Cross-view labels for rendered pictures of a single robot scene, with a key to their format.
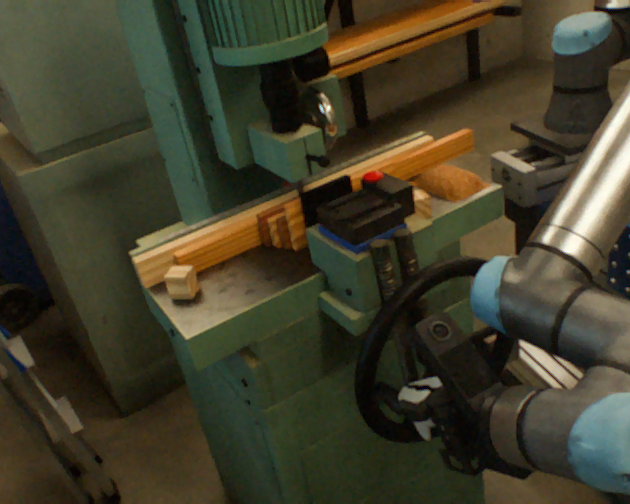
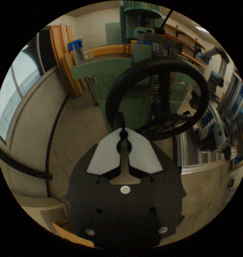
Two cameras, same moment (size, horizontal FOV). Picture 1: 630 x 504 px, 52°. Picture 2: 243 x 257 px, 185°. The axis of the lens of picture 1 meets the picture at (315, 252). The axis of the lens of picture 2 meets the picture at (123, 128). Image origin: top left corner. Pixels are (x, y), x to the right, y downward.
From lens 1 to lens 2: 0.72 m
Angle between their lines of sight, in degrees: 35
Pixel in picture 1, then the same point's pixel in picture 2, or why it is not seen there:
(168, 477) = not seen: hidden behind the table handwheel
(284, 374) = (106, 91)
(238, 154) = (128, 34)
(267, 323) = (101, 69)
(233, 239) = (113, 48)
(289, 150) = (139, 28)
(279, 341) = (106, 78)
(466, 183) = not seen: hidden behind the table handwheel
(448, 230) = (187, 77)
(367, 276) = (145, 56)
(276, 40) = (139, 6)
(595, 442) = not seen: outside the picture
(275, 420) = (102, 104)
